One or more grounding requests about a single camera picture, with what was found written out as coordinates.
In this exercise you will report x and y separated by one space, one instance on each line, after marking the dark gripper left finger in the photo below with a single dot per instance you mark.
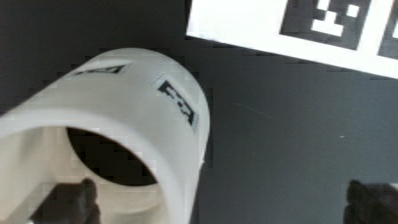
70 206

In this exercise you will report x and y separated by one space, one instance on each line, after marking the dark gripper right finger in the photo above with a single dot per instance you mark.
372 208

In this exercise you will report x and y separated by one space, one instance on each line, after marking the white lamp shade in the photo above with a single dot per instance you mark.
112 126

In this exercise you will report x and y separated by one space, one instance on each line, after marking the white marker sheet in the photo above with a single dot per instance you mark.
338 32

